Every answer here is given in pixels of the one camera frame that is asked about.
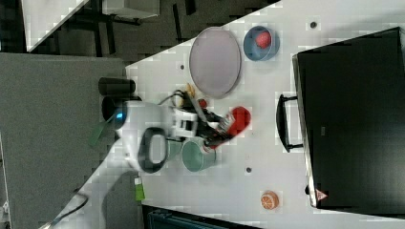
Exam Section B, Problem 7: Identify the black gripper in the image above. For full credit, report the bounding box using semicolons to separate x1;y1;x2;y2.
185;98;235;148

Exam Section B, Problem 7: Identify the red ketchup bottle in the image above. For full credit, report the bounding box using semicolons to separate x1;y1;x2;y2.
216;106;251;137

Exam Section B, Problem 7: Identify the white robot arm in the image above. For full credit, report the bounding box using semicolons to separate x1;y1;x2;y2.
38;93;250;229

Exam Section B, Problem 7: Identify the black toaster oven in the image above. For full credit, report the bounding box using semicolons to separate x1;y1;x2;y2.
292;27;405;219

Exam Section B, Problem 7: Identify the red strawberry on table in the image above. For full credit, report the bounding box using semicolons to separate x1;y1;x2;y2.
198;98;207;109

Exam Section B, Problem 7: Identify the green mug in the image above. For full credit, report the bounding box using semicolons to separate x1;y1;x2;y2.
167;137;217;173

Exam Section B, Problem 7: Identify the yellow peeled banana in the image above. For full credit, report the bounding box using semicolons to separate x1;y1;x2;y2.
178;83;195;107

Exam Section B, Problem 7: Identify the grey round plate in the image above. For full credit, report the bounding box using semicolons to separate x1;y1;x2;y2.
189;27;242;98

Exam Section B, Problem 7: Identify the blue bowl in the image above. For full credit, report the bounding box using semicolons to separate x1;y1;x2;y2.
244;26;280;61

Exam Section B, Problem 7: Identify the orange half slice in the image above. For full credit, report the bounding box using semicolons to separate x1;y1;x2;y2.
261;191;280;210

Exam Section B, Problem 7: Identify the green white bottle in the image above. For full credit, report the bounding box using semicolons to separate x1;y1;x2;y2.
134;177;145;201

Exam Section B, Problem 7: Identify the red strawberry in bowl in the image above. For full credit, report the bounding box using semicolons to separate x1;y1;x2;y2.
255;31;272;49

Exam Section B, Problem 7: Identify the black pan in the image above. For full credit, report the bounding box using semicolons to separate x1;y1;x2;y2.
101;95;142;122

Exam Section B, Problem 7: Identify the black cylinder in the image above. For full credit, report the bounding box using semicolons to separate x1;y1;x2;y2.
98;77;136;95

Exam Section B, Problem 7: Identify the green slotted spatula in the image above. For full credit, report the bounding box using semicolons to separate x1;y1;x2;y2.
88;116;115;147

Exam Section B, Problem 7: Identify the black cable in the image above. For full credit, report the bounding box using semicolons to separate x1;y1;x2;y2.
157;90;187;108

